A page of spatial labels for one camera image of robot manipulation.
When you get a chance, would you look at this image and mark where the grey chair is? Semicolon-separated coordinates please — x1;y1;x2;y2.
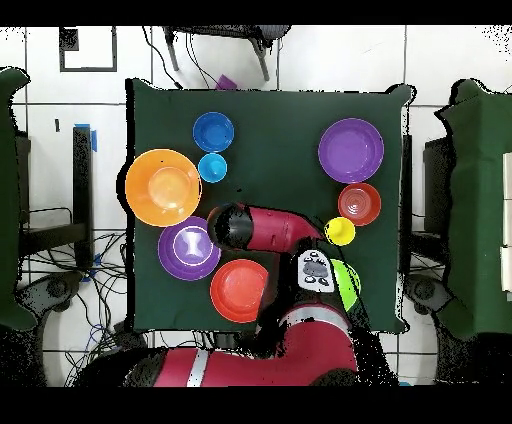
161;25;292;83

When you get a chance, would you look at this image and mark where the white box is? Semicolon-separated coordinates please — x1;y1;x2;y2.
501;151;512;293

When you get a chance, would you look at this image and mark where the dark grey stand base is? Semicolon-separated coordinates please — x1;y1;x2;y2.
402;273;453;316
15;270;86;314

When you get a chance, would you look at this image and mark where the dark green tablecloth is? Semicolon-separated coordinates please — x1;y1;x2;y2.
125;77;413;335

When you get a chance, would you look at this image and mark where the large green plastic bowl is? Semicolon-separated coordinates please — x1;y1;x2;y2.
329;258;362;313

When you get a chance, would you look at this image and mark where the blue plastic bowl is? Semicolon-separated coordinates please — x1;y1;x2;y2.
192;111;236;154

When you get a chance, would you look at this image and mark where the black stand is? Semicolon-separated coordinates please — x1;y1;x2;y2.
17;126;96;273
399;133;455;261

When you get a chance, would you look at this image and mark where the purple plastic bowl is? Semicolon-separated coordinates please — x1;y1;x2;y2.
157;216;222;282
317;117;386;185

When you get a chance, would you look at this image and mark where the small red plastic bowl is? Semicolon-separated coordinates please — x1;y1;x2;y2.
337;182;383;228

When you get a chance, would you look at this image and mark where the small purple object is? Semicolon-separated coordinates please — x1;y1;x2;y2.
214;73;239;91

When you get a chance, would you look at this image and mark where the tangle of black cables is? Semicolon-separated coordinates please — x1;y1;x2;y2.
23;229;133;387

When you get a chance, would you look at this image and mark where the large red plastic bowl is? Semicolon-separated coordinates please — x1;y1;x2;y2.
209;258;270;324

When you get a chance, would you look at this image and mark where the green-clothed side table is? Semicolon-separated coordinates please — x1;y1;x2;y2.
434;78;512;342
0;66;38;332

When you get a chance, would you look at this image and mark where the black power adapter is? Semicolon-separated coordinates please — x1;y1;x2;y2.
112;320;148;350

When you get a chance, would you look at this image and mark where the light blue plastic cup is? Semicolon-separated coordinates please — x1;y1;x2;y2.
197;152;229;184

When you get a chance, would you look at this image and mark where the black cable with plug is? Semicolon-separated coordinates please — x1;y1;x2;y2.
142;26;185;90

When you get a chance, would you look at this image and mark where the yellow plastic cup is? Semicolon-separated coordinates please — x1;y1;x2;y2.
323;216;357;247

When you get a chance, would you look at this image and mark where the large orange plastic bowl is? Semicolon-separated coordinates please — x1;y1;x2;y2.
124;148;203;228

